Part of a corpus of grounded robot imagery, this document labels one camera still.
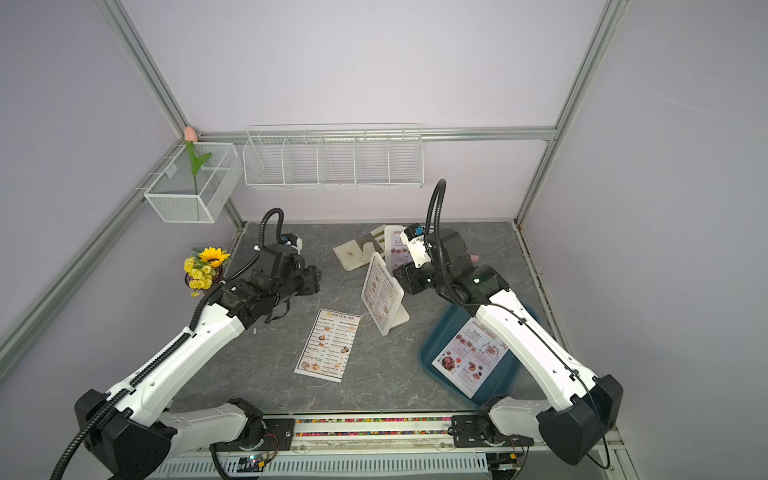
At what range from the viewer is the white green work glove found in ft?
3.63

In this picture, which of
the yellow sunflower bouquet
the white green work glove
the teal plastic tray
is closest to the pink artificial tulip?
the yellow sunflower bouquet

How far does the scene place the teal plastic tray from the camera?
0.78 m

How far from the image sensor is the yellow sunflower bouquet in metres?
0.77

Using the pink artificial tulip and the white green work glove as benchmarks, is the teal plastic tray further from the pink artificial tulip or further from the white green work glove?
the pink artificial tulip

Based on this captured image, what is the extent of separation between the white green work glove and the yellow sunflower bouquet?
41cm
